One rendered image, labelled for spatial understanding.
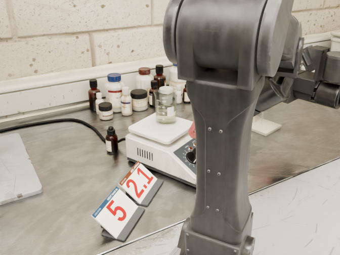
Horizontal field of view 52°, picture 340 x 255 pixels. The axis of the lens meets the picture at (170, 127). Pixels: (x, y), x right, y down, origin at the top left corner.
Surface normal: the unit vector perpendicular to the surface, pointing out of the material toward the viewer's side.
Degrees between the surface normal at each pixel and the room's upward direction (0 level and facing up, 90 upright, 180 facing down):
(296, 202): 0
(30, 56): 90
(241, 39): 84
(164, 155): 90
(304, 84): 90
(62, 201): 0
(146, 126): 0
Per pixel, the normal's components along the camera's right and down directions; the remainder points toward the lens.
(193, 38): -0.45, 0.39
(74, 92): 0.51, 0.38
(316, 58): -0.73, 0.30
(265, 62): -0.41, 0.72
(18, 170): 0.00, -0.90
